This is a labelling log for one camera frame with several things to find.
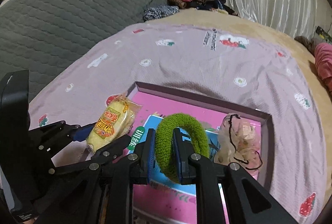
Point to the tan bed sheet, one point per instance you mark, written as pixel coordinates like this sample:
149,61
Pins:
303,57

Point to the purple cardboard tray box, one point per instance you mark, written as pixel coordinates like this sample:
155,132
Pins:
166,171

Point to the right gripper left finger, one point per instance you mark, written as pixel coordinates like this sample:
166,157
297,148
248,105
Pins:
133,169

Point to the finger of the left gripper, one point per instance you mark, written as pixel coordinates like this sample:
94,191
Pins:
83,132
111,151

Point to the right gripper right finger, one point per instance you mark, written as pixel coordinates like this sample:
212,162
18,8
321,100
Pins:
224,194

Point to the blue floral cloth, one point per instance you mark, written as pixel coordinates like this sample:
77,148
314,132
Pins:
159,12

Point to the beige mesh drawstring pouch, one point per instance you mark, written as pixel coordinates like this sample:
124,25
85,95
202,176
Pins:
240,143

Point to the grey quilted headboard cushion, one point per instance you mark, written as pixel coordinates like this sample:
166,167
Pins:
46,36

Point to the pink and blue book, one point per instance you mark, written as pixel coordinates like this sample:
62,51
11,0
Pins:
164,199

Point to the pink rolled quilt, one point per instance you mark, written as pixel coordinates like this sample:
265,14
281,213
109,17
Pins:
323,64

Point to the pink strawberry print blanket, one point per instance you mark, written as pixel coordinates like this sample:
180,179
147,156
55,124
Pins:
246,71

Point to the yellow packaged cake snack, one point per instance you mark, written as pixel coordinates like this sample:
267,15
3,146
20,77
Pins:
116,121

